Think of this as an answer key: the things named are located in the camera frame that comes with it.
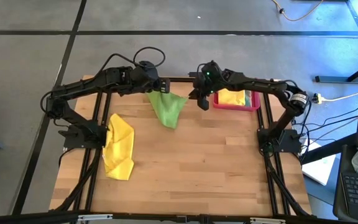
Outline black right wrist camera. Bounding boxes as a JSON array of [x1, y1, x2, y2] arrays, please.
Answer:
[[197, 96, 211, 111]]

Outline yellow extension cable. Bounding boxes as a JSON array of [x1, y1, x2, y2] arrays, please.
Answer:
[[271, 0, 324, 22]]

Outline black aluminium table frame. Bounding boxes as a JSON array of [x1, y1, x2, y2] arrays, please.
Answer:
[[50, 74, 315, 218]]

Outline white power cord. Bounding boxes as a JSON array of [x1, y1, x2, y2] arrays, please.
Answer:
[[321, 91, 358, 103]]

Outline bright green microfiber towel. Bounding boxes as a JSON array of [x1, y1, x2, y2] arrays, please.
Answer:
[[146, 91, 188, 130]]

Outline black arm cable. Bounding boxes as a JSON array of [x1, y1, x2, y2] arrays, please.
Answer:
[[98, 46, 167, 78], [196, 62, 211, 78]]

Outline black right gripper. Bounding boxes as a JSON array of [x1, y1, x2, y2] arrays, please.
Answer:
[[187, 80, 219, 101]]

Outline grey-blue desk foot bar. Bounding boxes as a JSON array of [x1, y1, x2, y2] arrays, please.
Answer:
[[314, 75, 358, 84]]

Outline grey cable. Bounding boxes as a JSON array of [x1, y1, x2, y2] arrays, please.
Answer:
[[306, 104, 358, 147]]

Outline white flat box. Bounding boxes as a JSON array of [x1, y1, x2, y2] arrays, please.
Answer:
[[301, 138, 337, 187]]

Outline pink plastic bin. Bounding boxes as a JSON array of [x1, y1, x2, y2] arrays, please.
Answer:
[[213, 88, 262, 112]]

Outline white power strip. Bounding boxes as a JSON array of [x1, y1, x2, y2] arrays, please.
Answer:
[[310, 92, 323, 105]]

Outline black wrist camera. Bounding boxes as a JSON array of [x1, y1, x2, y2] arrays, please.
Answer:
[[197, 96, 211, 111], [138, 60, 160, 78]]

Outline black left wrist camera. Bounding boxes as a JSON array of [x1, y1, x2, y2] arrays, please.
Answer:
[[138, 60, 160, 78]]

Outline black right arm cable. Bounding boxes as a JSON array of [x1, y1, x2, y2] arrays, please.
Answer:
[[196, 62, 211, 78]]

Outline yellow microfiber towel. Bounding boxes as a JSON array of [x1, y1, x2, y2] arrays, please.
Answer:
[[218, 88, 247, 106], [102, 113, 135, 181]]

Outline black rig beam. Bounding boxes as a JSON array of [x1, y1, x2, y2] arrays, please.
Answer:
[[0, 210, 358, 224]]

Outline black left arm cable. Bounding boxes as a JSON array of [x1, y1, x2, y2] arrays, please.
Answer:
[[98, 46, 167, 78]]

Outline silver metal bracket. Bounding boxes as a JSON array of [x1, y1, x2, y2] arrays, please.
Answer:
[[249, 217, 287, 224], [77, 213, 114, 222]]

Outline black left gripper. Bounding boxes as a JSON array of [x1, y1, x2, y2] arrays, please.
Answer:
[[129, 70, 171, 94]]

